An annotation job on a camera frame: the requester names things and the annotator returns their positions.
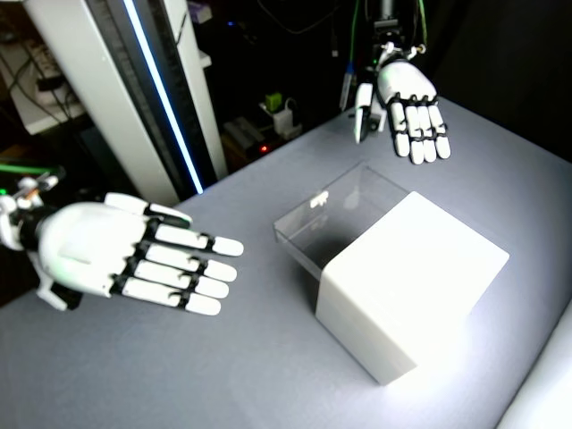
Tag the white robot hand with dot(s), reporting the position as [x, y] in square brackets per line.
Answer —
[404, 82]
[85, 243]

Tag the clear acrylic box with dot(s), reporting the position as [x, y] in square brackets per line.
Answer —
[322, 223]

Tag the white box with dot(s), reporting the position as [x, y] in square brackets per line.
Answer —
[415, 277]

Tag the white power adapter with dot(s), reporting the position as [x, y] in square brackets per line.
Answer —
[282, 120]

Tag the small green block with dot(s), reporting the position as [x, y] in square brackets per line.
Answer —
[273, 102]

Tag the grey table cloth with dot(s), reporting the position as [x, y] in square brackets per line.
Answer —
[179, 357]

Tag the white column with blue light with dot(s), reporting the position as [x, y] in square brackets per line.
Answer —
[111, 89]

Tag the white shelf with power strip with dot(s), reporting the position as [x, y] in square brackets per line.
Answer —
[31, 89]

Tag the black device with red light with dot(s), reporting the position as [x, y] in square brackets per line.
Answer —
[250, 138]

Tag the purple box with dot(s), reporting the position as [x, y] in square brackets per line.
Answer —
[199, 11]

